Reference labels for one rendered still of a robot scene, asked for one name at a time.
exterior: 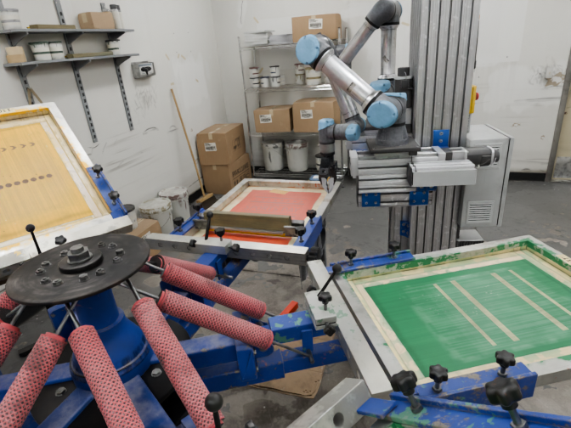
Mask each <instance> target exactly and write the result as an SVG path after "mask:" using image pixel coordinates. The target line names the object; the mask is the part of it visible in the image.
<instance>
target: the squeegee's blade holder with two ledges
mask: <svg viewBox="0 0 571 428"><path fill-rule="evenodd" d="M218 227H220V226H210V229H216V228H218ZM220 228H224V229H225V230H231V231H241V232H252V233H262V234H283V231H273V230H262V229H252V228H231V227H220Z"/></svg>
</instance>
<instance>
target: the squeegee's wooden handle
mask: <svg viewBox="0 0 571 428"><path fill-rule="evenodd" d="M208 211H210V210H205V211H204V212H203V216H204V220H207V216H206V213H207V212H208ZM212 212H213V217H212V218H211V222H210V226H220V227H231V228H252V229H262V230H273V231H283V233H285V229H284V226H291V216H287V215H275V214H262V213H249V212H236V211H212Z"/></svg>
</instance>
